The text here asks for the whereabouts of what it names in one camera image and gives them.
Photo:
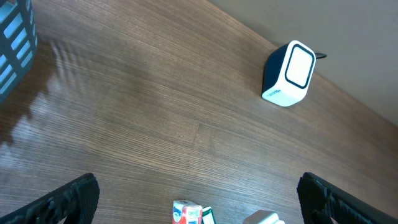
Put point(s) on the grey plastic shopping basket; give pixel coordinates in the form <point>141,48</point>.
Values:
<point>18,42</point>

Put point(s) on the orange small box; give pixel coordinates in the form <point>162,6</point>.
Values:
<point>186,212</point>

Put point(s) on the dark green small box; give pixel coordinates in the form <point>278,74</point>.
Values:
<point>207,216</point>

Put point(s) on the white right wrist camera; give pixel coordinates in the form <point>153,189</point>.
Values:
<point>263,217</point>

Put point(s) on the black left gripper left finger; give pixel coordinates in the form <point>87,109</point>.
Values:
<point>74,202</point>

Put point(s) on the white barcode scanner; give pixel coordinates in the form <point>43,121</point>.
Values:
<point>287,74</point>

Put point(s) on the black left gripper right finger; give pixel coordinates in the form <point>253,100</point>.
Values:
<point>322,202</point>

